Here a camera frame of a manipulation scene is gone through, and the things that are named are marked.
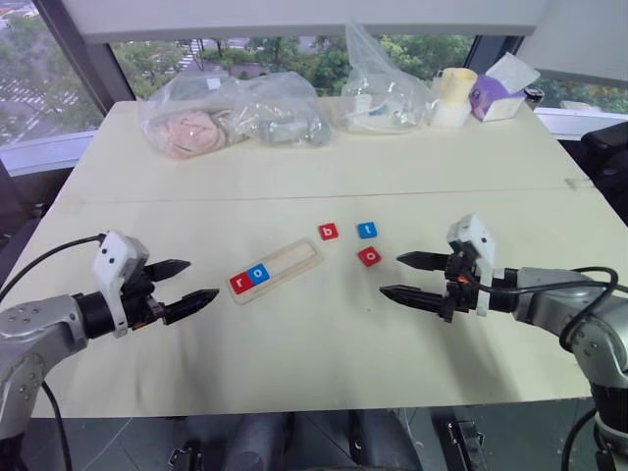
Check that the red letter tile b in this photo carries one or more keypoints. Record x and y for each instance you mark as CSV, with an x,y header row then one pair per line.
x,y
329,231

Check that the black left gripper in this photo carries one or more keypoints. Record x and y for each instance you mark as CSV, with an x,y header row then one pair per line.
x,y
140,305

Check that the clear bag with plush toys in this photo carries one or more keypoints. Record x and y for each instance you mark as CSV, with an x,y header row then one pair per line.
x,y
225,118

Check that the purple tissue box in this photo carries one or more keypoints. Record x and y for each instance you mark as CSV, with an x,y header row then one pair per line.
x,y
495,95

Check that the black chair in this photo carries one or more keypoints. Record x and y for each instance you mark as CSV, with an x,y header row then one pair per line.
x,y
606,167

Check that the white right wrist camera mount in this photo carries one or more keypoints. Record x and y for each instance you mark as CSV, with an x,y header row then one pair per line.
x,y
473,235

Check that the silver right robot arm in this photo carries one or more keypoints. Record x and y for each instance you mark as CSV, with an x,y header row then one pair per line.
x,y
549,294

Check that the clear bag with white parts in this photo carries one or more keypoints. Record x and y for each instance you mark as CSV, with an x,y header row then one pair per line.
x,y
382,98

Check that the black metal bracket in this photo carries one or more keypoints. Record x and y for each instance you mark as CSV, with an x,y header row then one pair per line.
x,y
463,441
184,456

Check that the blue letter tile t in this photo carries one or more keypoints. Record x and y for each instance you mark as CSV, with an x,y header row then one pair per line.
x,y
367,230

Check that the small dark round object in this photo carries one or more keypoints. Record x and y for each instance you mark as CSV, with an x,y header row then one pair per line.
x,y
533,93

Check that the red letter tile r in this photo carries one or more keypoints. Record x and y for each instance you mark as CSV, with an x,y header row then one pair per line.
x,y
240,283

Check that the red letter tile o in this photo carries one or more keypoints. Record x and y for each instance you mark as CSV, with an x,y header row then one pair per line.
x,y
369,256

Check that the wooden letter tray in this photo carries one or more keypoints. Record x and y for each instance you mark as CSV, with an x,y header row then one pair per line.
x,y
294,257

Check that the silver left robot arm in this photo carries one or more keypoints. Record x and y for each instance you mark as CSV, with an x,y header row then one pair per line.
x,y
34,324

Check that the blue letter tile o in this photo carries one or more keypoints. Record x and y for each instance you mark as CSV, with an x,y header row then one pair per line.
x,y
258,275

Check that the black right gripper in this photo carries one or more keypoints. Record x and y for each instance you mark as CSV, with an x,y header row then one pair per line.
x,y
461,290

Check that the pale yellow paper cup stack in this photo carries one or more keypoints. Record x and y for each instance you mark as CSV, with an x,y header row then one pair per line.
x,y
454,98

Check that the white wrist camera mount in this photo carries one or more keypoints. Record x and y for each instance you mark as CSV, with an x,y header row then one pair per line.
x,y
114,255
473,235

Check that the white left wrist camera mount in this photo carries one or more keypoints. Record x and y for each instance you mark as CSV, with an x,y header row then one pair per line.
x,y
114,255

